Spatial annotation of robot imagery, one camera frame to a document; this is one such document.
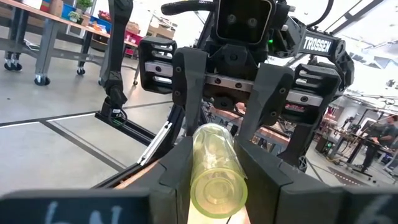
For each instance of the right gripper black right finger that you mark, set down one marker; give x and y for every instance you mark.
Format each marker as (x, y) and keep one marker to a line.
(264, 193)

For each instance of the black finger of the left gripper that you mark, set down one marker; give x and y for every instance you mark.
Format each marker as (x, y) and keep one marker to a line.
(191, 81)
(270, 93)

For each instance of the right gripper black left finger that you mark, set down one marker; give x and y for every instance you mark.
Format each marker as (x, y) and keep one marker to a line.
(174, 186)

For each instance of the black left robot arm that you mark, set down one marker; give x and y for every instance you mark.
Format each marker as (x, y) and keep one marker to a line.
(317, 45)

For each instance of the background work table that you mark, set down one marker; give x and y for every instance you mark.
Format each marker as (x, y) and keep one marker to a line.
(348, 137)

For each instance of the person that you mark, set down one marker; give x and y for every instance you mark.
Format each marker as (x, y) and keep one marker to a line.
(381, 137)

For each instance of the small green potted plant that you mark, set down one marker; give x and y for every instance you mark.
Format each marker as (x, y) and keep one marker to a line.
(74, 16)

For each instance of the wooden workbench on castors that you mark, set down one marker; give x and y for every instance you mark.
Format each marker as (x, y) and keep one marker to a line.
(46, 18)

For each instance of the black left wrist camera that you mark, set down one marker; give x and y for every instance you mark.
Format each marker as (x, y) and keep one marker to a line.
(244, 20)

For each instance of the black aluminium table frame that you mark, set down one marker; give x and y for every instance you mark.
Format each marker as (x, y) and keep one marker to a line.
(130, 129)

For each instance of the black upright frame post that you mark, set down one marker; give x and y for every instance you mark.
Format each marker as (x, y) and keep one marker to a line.
(119, 46)

